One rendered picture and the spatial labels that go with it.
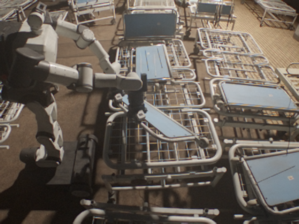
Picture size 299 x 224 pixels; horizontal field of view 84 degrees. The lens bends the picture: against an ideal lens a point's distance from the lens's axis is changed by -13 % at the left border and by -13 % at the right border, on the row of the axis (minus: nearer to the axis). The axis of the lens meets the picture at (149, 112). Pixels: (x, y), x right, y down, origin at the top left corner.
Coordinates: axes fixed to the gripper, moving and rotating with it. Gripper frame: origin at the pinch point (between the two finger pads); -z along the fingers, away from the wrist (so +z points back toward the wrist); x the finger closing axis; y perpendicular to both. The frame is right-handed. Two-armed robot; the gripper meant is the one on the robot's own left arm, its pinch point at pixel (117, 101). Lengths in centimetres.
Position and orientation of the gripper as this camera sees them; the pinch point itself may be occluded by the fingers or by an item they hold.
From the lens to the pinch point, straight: 133.8
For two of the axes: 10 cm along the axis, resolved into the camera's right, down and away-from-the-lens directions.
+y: 5.4, 4.0, -7.4
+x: -8.4, 3.0, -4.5
